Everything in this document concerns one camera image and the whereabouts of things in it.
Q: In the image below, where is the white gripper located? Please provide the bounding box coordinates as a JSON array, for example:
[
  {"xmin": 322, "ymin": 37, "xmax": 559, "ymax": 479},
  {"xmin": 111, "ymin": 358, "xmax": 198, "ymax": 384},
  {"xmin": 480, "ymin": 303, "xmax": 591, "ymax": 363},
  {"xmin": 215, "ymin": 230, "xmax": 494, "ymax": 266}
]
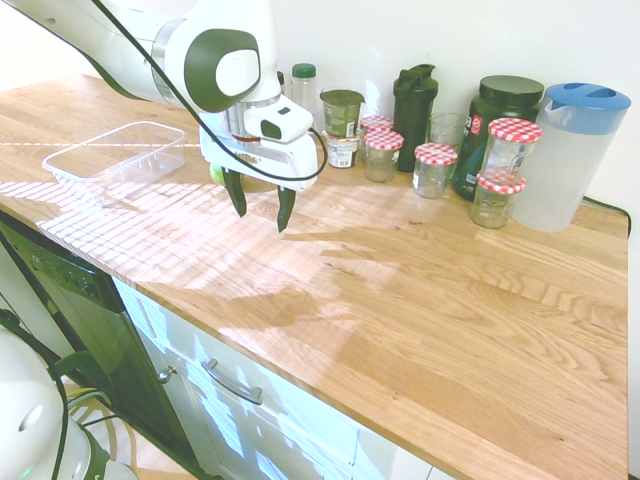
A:
[{"xmin": 199, "ymin": 124, "xmax": 319, "ymax": 235}]

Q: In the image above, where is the white rounded robot base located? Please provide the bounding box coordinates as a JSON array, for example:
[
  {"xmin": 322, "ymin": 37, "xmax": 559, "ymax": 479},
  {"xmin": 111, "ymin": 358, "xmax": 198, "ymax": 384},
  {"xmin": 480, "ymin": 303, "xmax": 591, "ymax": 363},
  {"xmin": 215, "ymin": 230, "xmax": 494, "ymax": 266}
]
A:
[{"xmin": 0, "ymin": 324, "xmax": 137, "ymax": 480}]

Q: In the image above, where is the clear plastic container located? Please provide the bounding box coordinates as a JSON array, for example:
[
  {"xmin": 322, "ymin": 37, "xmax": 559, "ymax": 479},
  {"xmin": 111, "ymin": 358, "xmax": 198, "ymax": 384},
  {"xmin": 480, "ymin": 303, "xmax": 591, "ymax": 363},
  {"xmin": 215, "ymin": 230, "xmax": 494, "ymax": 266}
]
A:
[{"xmin": 41, "ymin": 120, "xmax": 188, "ymax": 209}]

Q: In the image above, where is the white upturned yogurt cup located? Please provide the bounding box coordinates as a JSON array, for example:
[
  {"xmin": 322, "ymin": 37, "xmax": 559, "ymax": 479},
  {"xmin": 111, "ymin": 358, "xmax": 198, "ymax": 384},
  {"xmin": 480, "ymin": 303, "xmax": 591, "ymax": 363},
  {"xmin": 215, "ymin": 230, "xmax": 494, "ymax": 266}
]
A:
[{"xmin": 322, "ymin": 129, "xmax": 367, "ymax": 169}]

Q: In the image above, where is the clear bottle green cap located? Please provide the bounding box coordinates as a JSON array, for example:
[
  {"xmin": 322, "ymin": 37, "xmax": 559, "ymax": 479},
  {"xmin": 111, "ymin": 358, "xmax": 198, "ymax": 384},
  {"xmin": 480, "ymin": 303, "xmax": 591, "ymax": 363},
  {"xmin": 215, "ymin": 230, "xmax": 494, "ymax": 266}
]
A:
[{"xmin": 290, "ymin": 62, "xmax": 320, "ymax": 122}]

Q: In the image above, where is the green yogurt cup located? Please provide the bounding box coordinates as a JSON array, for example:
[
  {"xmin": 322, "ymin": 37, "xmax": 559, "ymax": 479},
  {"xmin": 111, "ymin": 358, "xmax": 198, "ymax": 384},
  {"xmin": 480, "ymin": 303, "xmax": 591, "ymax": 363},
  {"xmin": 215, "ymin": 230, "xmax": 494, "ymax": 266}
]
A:
[{"xmin": 319, "ymin": 88, "xmax": 366, "ymax": 139}]

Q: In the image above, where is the glass jar red checked lid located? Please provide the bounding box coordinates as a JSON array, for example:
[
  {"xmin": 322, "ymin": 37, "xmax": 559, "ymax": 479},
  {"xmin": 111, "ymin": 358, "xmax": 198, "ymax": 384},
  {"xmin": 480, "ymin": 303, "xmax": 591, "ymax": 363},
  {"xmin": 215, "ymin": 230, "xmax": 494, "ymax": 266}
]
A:
[
  {"xmin": 363, "ymin": 130, "xmax": 405, "ymax": 184},
  {"xmin": 469, "ymin": 171, "xmax": 528, "ymax": 230},
  {"xmin": 413, "ymin": 142, "xmax": 459, "ymax": 200},
  {"xmin": 359, "ymin": 115, "xmax": 396, "ymax": 137},
  {"xmin": 486, "ymin": 117, "xmax": 544, "ymax": 187}
]

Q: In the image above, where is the black shaker bottle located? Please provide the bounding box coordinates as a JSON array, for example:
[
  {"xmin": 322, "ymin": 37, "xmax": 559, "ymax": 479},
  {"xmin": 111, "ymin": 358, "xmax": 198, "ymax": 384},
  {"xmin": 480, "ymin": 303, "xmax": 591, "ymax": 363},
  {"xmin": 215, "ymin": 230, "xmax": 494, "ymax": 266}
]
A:
[{"xmin": 392, "ymin": 63, "xmax": 438, "ymax": 174}]

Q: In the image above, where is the clear drinking glass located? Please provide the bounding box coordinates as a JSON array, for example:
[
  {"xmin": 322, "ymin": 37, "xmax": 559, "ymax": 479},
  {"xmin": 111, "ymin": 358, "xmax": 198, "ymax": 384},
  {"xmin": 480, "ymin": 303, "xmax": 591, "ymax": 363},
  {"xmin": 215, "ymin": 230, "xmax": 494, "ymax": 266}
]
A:
[{"xmin": 427, "ymin": 111, "xmax": 469, "ymax": 152}]

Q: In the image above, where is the black dishwasher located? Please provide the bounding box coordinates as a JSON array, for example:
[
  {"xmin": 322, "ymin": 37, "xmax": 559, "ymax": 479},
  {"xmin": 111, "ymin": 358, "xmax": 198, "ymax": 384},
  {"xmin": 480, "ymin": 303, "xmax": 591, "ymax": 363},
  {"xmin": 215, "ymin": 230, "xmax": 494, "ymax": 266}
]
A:
[{"xmin": 0, "ymin": 208, "xmax": 202, "ymax": 480}]

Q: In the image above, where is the white cabinet drawer front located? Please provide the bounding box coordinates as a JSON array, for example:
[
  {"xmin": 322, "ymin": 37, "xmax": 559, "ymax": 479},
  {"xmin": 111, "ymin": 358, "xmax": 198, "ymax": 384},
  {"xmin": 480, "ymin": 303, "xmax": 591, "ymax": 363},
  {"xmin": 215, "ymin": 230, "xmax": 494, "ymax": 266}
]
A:
[{"xmin": 113, "ymin": 277, "xmax": 436, "ymax": 480}]

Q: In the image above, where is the dark green protein tub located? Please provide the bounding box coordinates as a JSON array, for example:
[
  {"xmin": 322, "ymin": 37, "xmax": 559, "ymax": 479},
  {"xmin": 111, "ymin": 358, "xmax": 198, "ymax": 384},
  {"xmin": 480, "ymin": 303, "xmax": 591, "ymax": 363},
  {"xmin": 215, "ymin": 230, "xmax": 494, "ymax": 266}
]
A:
[{"xmin": 452, "ymin": 75, "xmax": 546, "ymax": 204}]

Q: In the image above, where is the clear pitcher blue lid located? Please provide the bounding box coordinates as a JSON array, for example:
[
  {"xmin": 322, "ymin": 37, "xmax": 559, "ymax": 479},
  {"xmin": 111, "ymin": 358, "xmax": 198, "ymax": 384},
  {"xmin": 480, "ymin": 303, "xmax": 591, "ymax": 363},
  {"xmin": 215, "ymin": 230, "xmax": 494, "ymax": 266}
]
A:
[{"xmin": 508, "ymin": 81, "xmax": 633, "ymax": 233}]

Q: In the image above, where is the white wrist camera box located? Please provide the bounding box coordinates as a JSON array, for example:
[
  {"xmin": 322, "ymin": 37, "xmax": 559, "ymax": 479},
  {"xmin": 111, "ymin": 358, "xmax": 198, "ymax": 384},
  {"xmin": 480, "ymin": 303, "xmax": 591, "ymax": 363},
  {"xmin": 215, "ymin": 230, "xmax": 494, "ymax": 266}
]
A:
[{"xmin": 243, "ymin": 96, "xmax": 315, "ymax": 145}]

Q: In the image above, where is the silver drawer handle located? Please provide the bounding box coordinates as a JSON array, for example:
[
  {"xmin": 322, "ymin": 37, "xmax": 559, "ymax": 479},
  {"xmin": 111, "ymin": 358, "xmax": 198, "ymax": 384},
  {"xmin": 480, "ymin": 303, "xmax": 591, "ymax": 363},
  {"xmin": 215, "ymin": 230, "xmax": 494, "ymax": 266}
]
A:
[{"xmin": 200, "ymin": 357, "xmax": 264, "ymax": 407}]

